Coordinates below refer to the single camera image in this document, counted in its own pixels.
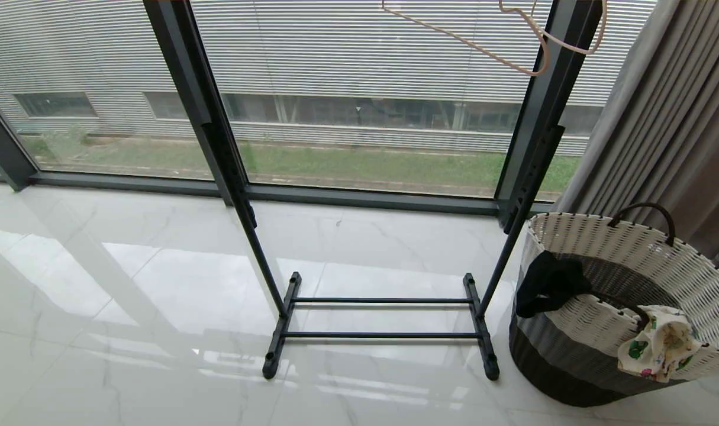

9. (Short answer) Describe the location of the window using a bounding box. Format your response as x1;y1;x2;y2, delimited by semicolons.
0;0;657;217

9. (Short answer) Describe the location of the black garment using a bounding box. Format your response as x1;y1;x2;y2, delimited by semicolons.
515;250;594;319

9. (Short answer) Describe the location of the white laundry basket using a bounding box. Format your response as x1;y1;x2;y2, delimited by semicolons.
509;202;719;408

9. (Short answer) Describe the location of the pink clothes hanger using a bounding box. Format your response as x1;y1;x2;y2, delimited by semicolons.
499;0;608;56
382;0;550;77

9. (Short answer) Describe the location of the black clothes rack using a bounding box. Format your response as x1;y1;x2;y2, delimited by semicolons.
201;121;567;381

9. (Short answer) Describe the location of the beige curtain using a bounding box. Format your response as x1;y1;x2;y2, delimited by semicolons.
552;0;719;280

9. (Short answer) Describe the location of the cream printed garment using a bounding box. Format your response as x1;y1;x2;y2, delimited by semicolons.
617;305;704;383

